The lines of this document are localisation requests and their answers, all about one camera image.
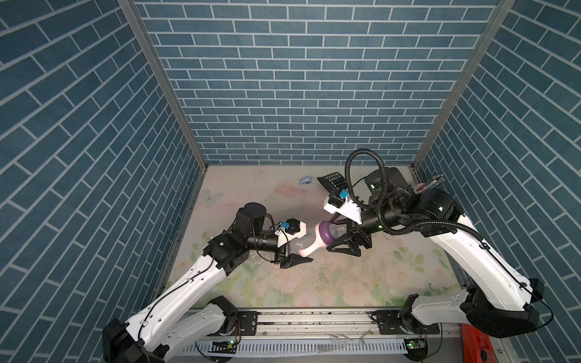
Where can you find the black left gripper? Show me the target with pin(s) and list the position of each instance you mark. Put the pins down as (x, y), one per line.
(289, 259)

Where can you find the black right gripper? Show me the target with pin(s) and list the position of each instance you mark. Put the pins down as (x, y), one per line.
(349, 247)

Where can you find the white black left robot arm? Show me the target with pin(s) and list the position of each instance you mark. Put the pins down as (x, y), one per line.
(163, 329)

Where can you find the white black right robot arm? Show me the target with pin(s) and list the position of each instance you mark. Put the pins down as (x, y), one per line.
(499, 302)

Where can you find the black desk calculator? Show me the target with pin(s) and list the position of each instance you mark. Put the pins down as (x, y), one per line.
(332, 181)

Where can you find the light blue mini stapler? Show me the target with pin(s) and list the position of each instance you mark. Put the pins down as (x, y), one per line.
(307, 180)

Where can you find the pink pen holder cup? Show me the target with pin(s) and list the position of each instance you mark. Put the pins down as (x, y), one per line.
(419, 188)

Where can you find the pens in pink cup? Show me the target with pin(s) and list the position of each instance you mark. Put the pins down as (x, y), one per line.
(434, 182)

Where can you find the red tool box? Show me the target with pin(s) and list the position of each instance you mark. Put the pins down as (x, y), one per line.
(477, 347)

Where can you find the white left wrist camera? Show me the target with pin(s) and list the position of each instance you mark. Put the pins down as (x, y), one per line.
(291, 229)

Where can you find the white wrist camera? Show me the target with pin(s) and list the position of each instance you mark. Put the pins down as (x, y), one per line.
(291, 229)
(341, 203)

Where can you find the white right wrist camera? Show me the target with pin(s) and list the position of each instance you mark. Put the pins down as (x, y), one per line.
(341, 203)

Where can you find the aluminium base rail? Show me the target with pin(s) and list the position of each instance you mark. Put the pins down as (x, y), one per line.
(320, 323)

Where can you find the white slotted cable duct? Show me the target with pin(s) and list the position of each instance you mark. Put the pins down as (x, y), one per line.
(297, 348)

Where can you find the aluminium corner post right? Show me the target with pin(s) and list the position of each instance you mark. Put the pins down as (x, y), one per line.
(497, 18)

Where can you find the aluminium corner post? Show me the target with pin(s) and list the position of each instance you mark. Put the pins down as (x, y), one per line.
(137, 26)
(497, 18)

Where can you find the aluminium corner post left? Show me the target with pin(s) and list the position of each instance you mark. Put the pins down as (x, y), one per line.
(137, 26)

